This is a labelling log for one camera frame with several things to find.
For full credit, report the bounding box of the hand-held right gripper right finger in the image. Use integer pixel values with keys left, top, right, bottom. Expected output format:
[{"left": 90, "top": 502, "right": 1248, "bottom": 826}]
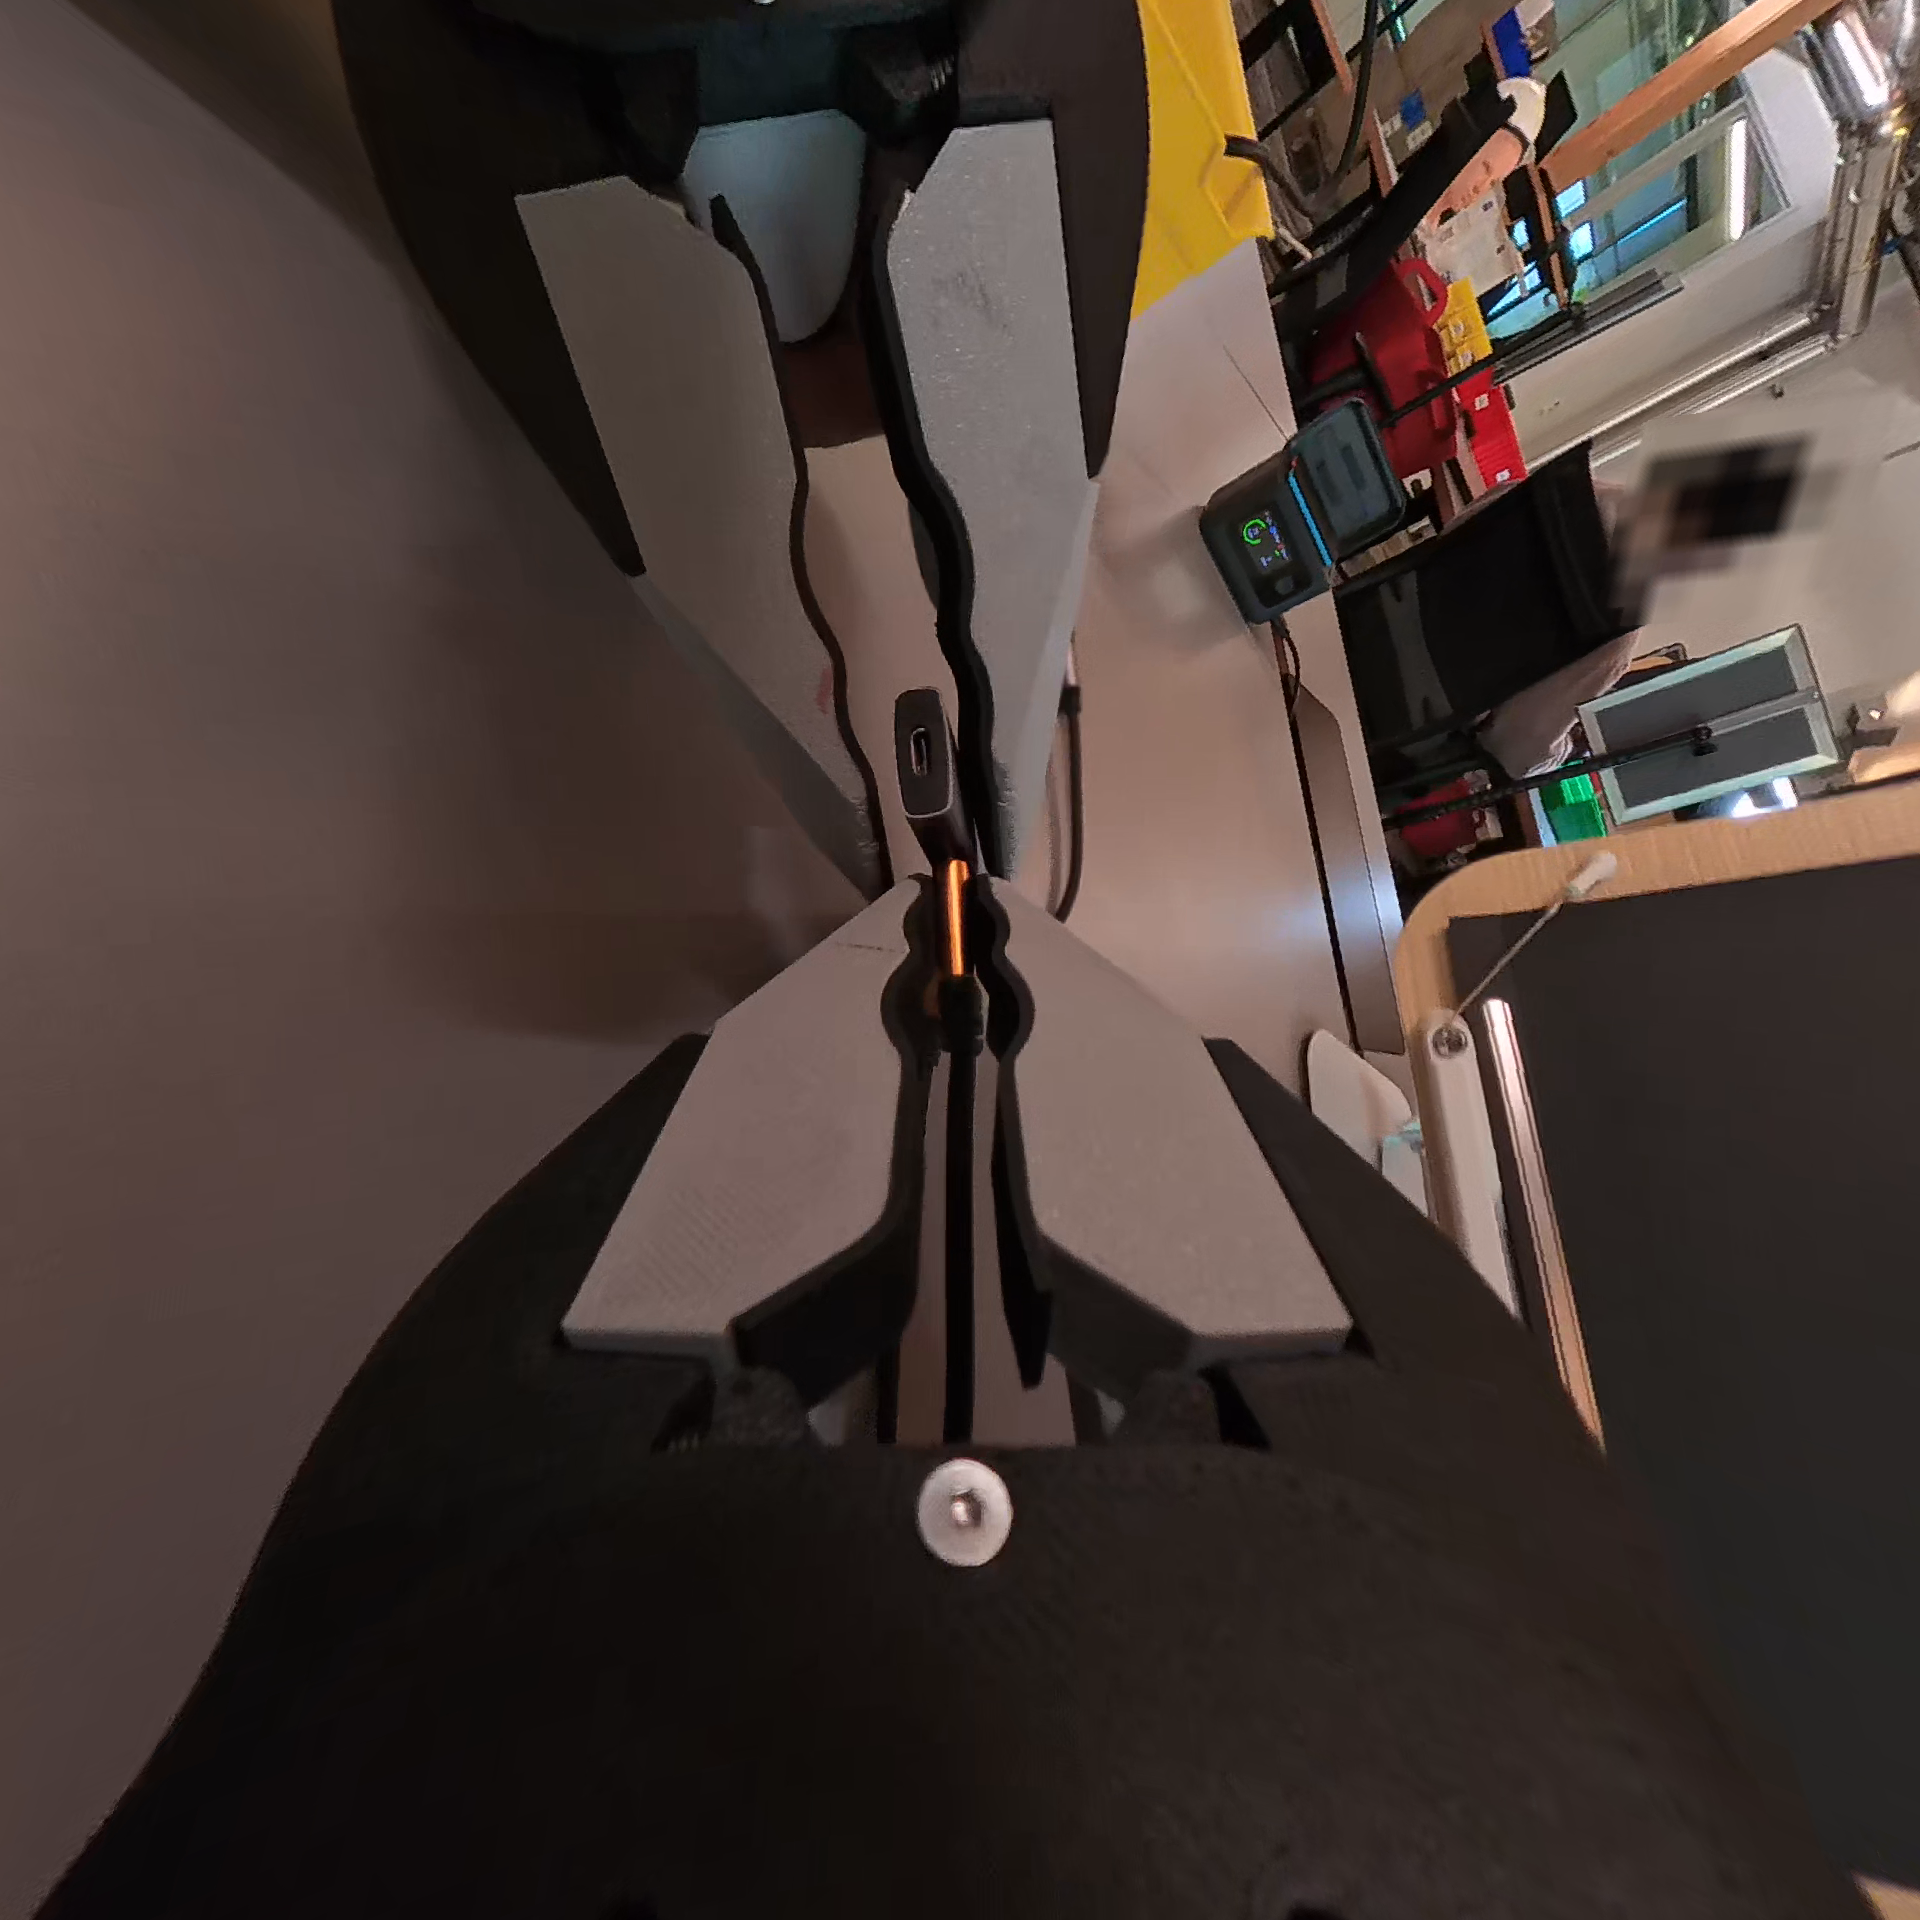
[{"left": 971, "top": 876, "right": 1364, "bottom": 1391}]

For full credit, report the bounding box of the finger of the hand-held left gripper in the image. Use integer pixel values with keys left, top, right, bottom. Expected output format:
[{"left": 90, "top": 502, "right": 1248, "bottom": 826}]
[
  {"left": 514, "top": 112, "right": 896, "bottom": 905},
  {"left": 877, "top": 116, "right": 1106, "bottom": 882}
]

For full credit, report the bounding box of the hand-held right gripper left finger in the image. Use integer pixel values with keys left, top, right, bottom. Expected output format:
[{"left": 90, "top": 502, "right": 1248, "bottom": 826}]
[{"left": 563, "top": 876, "right": 926, "bottom": 1405}]

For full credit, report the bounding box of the yellow plastic bin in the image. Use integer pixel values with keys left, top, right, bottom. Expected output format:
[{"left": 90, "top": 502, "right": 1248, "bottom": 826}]
[{"left": 1133, "top": 0, "right": 1278, "bottom": 321}]

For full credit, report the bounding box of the black cable with gold plug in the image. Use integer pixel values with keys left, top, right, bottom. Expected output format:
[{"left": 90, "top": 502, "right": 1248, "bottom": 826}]
[{"left": 926, "top": 853, "right": 993, "bottom": 1449}]

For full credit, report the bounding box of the black USB adapter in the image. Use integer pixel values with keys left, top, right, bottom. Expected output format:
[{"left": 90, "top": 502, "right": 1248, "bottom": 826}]
[{"left": 896, "top": 685, "right": 981, "bottom": 866}]

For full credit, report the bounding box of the dark battery charging case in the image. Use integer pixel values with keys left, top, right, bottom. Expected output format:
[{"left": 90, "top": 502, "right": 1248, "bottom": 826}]
[{"left": 1201, "top": 398, "right": 1413, "bottom": 622}]

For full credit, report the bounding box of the red basket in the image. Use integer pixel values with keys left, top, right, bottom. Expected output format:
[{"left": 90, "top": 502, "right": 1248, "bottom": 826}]
[{"left": 1306, "top": 255, "right": 1450, "bottom": 451}]

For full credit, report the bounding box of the wood-rimmed black monitor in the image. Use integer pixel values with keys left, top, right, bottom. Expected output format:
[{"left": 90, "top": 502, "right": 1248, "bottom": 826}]
[{"left": 1396, "top": 816, "right": 1920, "bottom": 1891}]

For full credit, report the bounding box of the dark table cable cover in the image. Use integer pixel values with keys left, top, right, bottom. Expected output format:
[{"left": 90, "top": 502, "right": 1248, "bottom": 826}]
[{"left": 1287, "top": 682, "right": 1413, "bottom": 1051}]

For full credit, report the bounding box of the thin black cable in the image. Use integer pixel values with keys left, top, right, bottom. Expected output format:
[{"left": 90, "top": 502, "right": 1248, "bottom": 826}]
[{"left": 1048, "top": 638, "right": 1093, "bottom": 919}]

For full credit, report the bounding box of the silver air duct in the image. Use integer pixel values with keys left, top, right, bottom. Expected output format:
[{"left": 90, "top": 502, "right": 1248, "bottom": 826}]
[{"left": 1791, "top": 0, "right": 1920, "bottom": 345}]

